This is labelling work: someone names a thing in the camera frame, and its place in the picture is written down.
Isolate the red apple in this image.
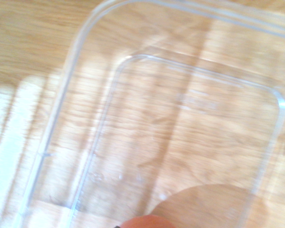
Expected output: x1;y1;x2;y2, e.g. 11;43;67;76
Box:
122;213;175;228

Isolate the clear plastic container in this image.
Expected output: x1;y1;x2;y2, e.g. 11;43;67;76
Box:
0;0;285;228

